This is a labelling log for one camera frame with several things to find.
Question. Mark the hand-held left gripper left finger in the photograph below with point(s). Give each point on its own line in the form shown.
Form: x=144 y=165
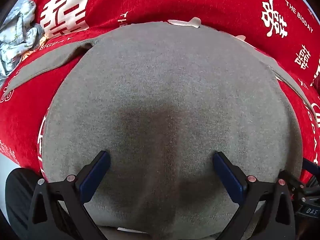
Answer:
x=96 y=172

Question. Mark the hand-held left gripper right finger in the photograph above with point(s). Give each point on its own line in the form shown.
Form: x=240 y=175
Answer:
x=228 y=175

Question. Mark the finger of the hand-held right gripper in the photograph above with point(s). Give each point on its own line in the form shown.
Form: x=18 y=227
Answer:
x=311 y=164

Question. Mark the grey knit sweater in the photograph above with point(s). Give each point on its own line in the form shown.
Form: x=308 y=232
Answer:
x=162 y=92

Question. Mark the pile of light patterned clothes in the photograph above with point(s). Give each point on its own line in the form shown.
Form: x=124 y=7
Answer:
x=17 y=37

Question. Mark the red printed blanket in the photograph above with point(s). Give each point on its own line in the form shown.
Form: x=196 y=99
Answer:
x=175 y=2

